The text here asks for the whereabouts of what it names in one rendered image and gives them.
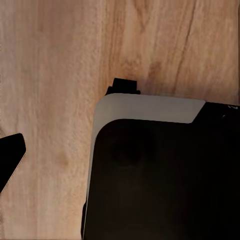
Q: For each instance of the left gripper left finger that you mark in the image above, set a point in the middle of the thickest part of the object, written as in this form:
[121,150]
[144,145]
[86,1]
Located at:
[12,150]

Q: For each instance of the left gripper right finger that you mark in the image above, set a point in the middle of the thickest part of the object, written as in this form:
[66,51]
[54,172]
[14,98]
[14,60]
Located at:
[232,148]

